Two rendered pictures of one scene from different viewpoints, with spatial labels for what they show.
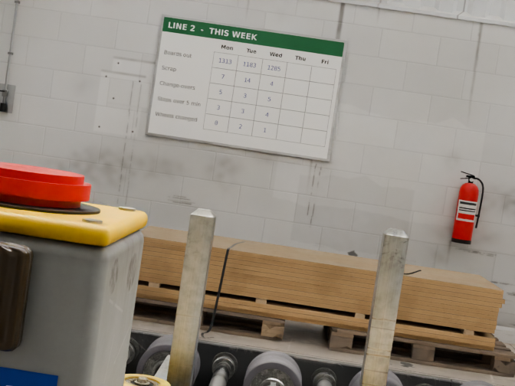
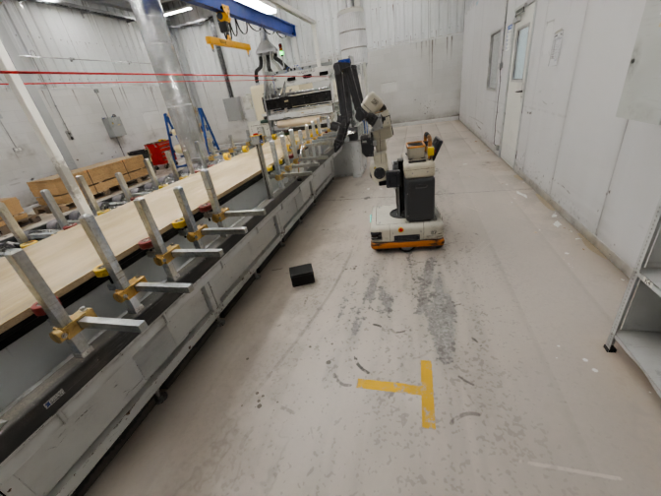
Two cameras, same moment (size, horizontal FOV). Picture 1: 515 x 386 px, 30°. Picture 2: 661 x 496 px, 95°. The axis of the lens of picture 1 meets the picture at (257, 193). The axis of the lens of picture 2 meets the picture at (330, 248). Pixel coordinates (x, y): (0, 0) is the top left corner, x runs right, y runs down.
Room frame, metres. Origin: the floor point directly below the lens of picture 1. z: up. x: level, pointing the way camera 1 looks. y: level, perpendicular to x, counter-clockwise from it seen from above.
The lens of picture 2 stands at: (-0.81, 2.42, 1.44)
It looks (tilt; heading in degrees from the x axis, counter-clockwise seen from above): 27 degrees down; 286
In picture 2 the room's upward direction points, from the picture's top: 9 degrees counter-clockwise
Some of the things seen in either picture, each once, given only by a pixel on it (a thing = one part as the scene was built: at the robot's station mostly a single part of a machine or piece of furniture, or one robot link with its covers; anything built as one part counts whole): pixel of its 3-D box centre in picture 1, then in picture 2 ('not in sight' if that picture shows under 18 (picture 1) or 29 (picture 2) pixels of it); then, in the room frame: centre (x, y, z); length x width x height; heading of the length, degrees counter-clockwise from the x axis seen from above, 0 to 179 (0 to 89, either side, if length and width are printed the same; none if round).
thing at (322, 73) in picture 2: not in sight; (315, 124); (0.73, -3.34, 0.95); 1.65 x 0.70 x 1.90; 178
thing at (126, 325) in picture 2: not in sight; (95, 323); (0.28, 1.78, 0.82); 0.43 x 0.03 x 0.04; 178
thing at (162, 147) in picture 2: not in sight; (161, 155); (6.69, -6.25, 0.41); 0.76 x 0.48 x 0.81; 95
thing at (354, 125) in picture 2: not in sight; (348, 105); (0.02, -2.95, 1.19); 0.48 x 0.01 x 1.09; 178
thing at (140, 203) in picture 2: not in sight; (158, 244); (0.35, 1.31, 0.90); 0.04 x 0.04 x 0.48; 88
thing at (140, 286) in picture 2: not in sight; (150, 287); (0.27, 1.53, 0.80); 0.43 x 0.03 x 0.04; 178
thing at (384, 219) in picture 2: not in sight; (404, 223); (-0.80, -0.46, 0.16); 0.67 x 0.64 x 0.25; 3
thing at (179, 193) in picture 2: not in sight; (193, 228); (0.34, 1.06, 0.87); 0.04 x 0.04 x 0.48; 88
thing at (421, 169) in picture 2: not in sight; (413, 181); (-0.90, -0.47, 0.59); 0.55 x 0.34 x 0.83; 93
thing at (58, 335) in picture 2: not in sight; (74, 325); (0.37, 1.79, 0.82); 0.14 x 0.06 x 0.05; 88
